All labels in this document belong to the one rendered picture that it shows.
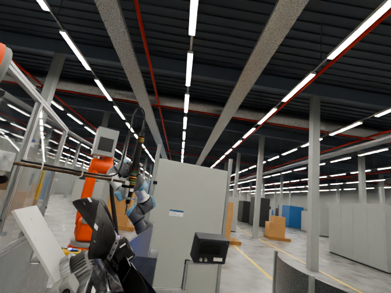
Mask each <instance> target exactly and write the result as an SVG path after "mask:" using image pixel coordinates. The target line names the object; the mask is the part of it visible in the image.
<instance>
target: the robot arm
mask: <svg viewBox="0 0 391 293"><path fill-rule="evenodd" d="M134 151H135V150H134ZM133 157H134V152H133V156H132V159H131V161H130V160H129V159H124V161H123V164H122V168H121V170H120V172H119V173H118V174H117V175H115V176H113V179H117V180H120V179H119V178H121V177H123V178H125V179H126V180H127V181H128V180H129V177H130V173H131V166H132V163H133ZM121 162H122V161H121ZM121 162H119V163H117V164H116V165H114V166H112V167H111V168H109V170H108V171H107V173H106V175H113V174H115V173H116V172H117V171H118V170H119V168H120V164H121ZM141 167H143V164H142V163H139V164H138V169H137V174H136V178H137V179H136V184H135V186H134V190H133V193H135V195H136V196H137V198H138V204H137V205H136V204H134V205H133V206H132V207H131V208H130V209H129V210H128V211H127V212H126V215H127V217H128V218H129V220H130V221H131V223H132V224H133V226H134V228H135V231H136V234H137V235H138V234H140V233H141V232H143V231H144V230H145V229H146V228H148V227H149V226H150V225H152V224H151V222H150V221H148V220H147V219H146V218H145V217H144V215H145V214H146V213H148V212H149V211H150V210H152V209H153V208H155V207H156V203H155V200H154V198H153V197H152V196H151V195H149V194H147V193H146V192H145V190H144V189H145V188H147V187H148V184H147V183H146V181H145V180H144V178H143V177H142V175H141V173H140V169H141ZM107 182H108V183H109V184H110V185H111V186H112V187H113V189H114V190H115V192H114V195H115V197H116V199H117V200H118V201H119V202H120V201H122V200H124V199H122V193H123V187H122V183H118V182H114V181H113V182H110V181H107Z"/></svg>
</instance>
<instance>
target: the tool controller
mask: <svg viewBox="0 0 391 293"><path fill-rule="evenodd" d="M229 242H230V241H229V240H228V239H227V238H226V236H225V235H221V234H210V233H198V232H195V235H194V239H193V244H192V247H191V252H190V256H191V258H192V260H193V262H194V263H211V264H222V265H224V264H225V260H226V255H227V252H228V247H229Z"/></svg>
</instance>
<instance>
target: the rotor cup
mask: <svg viewBox="0 0 391 293"><path fill-rule="evenodd" d="M118 241H119V243H118V245H117V247H116V250H115V252H114V254H113V257H112V259H111V260H110V261H109V260H108V259H102V261H103V263H104V265H105V267H106V268H107V270H108V271H109V273H110V274H111V275H112V276H115V275H116V274H117V268H116V267H117V266H120V265H121V264H122V262H123V260H124V258H125V256H126V257H127V258H130V257H131V256H133V257H132V258H130V259H129V260H128V261H131V260H132V259H134V258H135V257H136V254H135V252H134V250H133V248H132V246H131V244H130V242H129V241H128V239H127V238H126V237H122V238H121V239H119V240H118ZM124 243H126V245H124V246H122V245H123V244H124ZM120 246H122V247H121V248H120Z"/></svg>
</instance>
